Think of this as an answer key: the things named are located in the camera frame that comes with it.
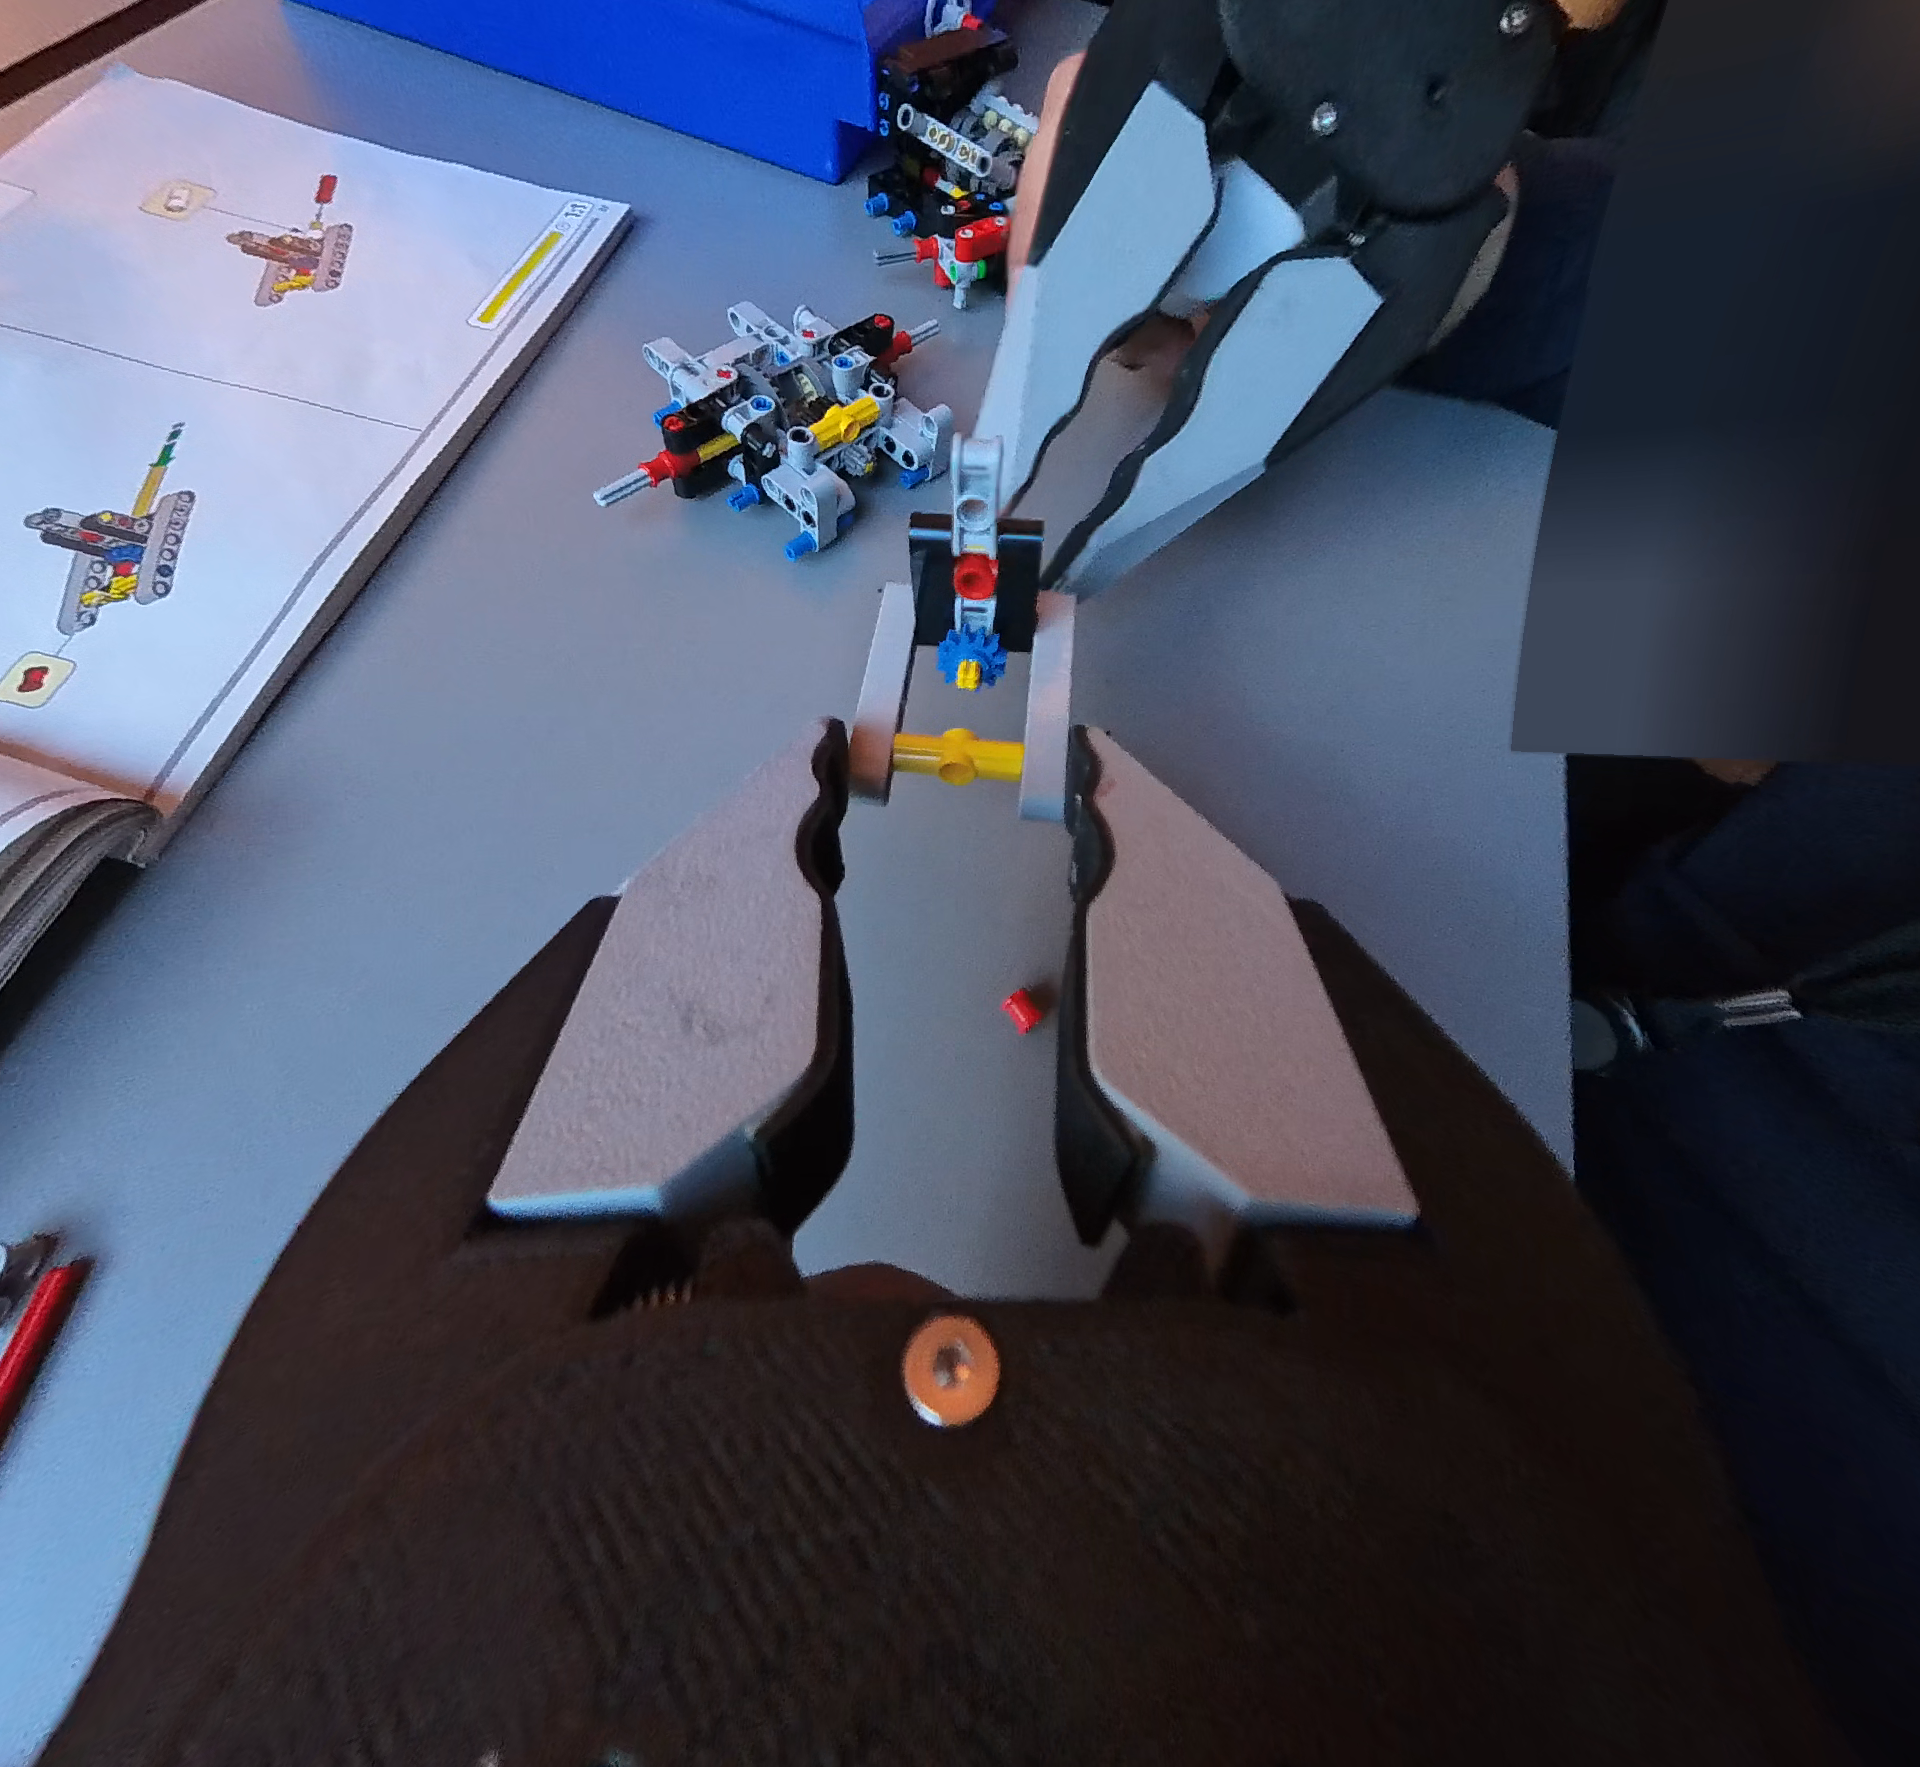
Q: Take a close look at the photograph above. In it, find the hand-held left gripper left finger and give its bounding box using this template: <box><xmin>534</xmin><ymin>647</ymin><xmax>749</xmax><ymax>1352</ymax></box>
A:
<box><xmin>487</xmin><ymin>716</ymin><xmax>856</xmax><ymax>1250</ymax></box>

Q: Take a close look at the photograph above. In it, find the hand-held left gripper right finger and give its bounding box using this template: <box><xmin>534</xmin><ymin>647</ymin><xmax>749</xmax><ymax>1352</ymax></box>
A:
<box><xmin>1054</xmin><ymin>724</ymin><xmax>1421</xmax><ymax>1248</ymax></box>

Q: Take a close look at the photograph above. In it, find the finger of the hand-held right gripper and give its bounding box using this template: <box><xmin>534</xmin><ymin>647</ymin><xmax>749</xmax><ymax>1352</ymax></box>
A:
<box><xmin>1045</xmin><ymin>155</ymin><xmax>1509</xmax><ymax>598</ymax></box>
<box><xmin>975</xmin><ymin>0</ymin><xmax>1235</xmax><ymax>523</ymax></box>

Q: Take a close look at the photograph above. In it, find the grey frame toy brick model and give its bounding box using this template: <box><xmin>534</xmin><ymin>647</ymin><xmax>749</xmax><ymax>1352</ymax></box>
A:
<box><xmin>849</xmin><ymin>432</ymin><xmax>1078</xmax><ymax>824</ymax></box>

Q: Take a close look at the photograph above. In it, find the person's right hand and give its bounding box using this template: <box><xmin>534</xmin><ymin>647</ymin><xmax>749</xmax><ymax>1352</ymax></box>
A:
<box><xmin>1014</xmin><ymin>55</ymin><xmax>1211</xmax><ymax>367</ymax></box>

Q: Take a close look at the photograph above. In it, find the grey black toy brick model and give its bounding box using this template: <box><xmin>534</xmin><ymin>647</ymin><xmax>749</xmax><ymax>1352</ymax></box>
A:
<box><xmin>594</xmin><ymin>301</ymin><xmax>956</xmax><ymax>558</ymax></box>

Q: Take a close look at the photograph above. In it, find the person's leg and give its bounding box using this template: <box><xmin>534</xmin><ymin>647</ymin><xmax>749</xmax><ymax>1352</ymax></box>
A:
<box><xmin>1568</xmin><ymin>753</ymin><xmax>1920</xmax><ymax>1767</ymax></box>

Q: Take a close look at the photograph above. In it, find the instruction booklet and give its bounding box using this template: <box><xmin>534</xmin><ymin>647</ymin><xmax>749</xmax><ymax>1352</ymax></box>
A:
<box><xmin>0</xmin><ymin>63</ymin><xmax>633</xmax><ymax>990</ymax></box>

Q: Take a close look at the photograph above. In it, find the red toy brick axle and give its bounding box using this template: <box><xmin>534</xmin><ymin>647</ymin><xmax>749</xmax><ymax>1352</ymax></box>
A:
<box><xmin>0</xmin><ymin>1253</ymin><xmax>92</xmax><ymax>1440</ymax></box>

